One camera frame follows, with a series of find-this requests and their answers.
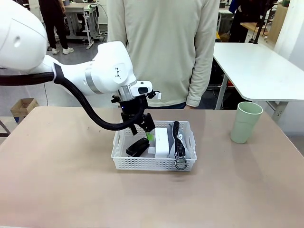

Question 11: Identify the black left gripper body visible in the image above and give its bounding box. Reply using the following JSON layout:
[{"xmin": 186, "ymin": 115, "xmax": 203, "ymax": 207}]
[{"xmin": 111, "ymin": 94, "xmax": 153, "ymax": 133}]

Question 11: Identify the black stapler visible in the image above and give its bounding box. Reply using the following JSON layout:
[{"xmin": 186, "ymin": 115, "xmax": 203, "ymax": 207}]
[{"xmin": 125, "ymin": 139, "xmax": 151, "ymax": 158}]

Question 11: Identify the white power strip box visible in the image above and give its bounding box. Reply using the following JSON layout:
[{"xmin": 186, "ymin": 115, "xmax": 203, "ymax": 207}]
[{"xmin": 154, "ymin": 127, "xmax": 170, "ymax": 159}]

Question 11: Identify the white perforated plastic basket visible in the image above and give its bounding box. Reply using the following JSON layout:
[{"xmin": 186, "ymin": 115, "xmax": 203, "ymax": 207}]
[{"xmin": 111, "ymin": 120, "xmax": 198, "ymax": 172}]

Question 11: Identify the grey fabric pouch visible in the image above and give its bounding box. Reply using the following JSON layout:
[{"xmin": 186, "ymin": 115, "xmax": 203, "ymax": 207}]
[{"xmin": 167, "ymin": 122, "xmax": 192, "ymax": 160}]

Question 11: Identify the person in beige sweater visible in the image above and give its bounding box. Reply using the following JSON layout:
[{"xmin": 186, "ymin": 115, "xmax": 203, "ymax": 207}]
[{"xmin": 107, "ymin": 0, "xmax": 220, "ymax": 110}]

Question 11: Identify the pale green plastic cup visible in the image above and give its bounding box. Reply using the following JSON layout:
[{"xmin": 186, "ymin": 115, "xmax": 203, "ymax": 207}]
[{"xmin": 229, "ymin": 101, "xmax": 264, "ymax": 144}]

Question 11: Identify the grey white workshop desk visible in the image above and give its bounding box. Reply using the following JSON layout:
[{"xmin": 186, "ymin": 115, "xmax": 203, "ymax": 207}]
[{"xmin": 62, "ymin": 1, "xmax": 101, "ymax": 50}]

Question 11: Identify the person in black clothes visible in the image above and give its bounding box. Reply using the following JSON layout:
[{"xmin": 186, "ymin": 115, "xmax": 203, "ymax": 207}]
[{"xmin": 40, "ymin": 0, "xmax": 75, "ymax": 55}]

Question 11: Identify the white side table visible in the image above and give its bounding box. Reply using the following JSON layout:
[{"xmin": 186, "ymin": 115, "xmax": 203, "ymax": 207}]
[{"xmin": 212, "ymin": 42, "xmax": 304, "ymax": 124}]

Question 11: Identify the person in dark jacket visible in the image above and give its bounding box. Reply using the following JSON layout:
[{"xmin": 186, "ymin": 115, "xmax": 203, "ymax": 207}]
[{"xmin": 228, "ymin": 0, "xmax": 265, "ymax": 44}]

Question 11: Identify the wooden top workbench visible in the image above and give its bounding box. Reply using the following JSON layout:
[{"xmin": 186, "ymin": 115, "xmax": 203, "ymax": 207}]
[{"xmin": 239, "ymin": 20, "xmax": 274, "ymax": 44}]

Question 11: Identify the black stand pole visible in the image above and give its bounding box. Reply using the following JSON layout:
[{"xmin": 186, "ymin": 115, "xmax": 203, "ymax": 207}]
[{"xmin": 252, "ymin": 0, "xmax": 274, "ymax": 46}]

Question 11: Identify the tall cardboard carton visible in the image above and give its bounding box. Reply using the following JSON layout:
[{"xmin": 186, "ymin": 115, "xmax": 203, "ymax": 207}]
[{"xmin": 268, "ymin": 4, "xmax": 288, "ymax": 45}]

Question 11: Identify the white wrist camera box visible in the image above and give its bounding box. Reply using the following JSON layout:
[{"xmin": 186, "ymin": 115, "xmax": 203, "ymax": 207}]
[{"xmin": 147, "ymin": 91, "xmax": 164, "ymax": 100}]

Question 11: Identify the black lanyard with metal ring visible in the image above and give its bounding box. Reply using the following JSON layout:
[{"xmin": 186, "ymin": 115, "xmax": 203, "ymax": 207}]
[{"xmin": 172, "ymin": 121, "xmax": 189, "ymax": 171}]

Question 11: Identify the black corrugated cable hose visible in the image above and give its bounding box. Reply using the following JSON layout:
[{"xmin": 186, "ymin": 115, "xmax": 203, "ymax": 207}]
[{"xmin": 0, "ymin": 71, "xmax": 144, "ymax": 132}]

